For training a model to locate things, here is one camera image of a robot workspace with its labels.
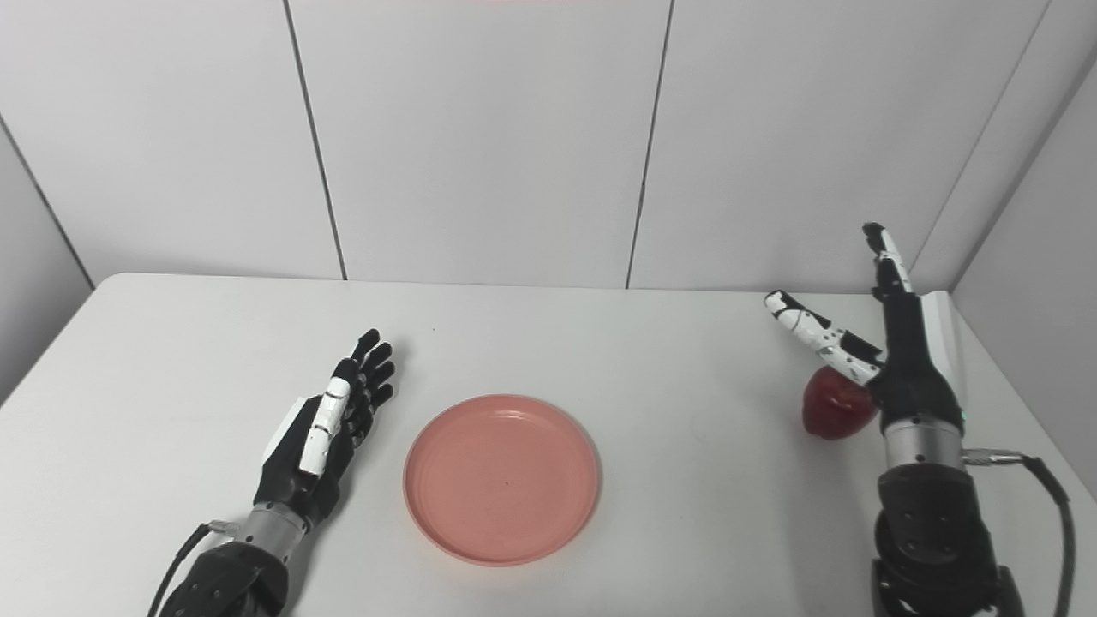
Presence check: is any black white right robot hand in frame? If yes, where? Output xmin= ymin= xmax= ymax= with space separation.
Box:
xmin=764 ymin=222 xmax=968 ymax=429

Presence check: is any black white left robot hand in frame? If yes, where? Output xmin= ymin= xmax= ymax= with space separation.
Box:
xmin=253 ymin=329 xmax=397 ymax=525

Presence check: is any red apple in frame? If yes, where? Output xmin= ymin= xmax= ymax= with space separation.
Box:
xmin=802 ymin=367 xmax=878 ymax=441

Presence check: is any pink round plate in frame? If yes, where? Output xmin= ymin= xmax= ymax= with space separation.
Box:
xmin=403 ymin=394 xmax=600 ymax=567

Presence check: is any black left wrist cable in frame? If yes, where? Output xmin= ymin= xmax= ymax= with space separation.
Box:
xmin=146 ymin=519 xmax=241 ymax=617

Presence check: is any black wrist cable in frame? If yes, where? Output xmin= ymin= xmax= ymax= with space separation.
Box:
xmin=962 ymin=449 xmax=1077 ymax=617
xmin=146 ymin=519 xmax=241 ymax=617

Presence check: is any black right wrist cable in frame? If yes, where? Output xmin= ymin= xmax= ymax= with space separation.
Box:
xmin=962 ymin=449 xmax=1077 ymax=617

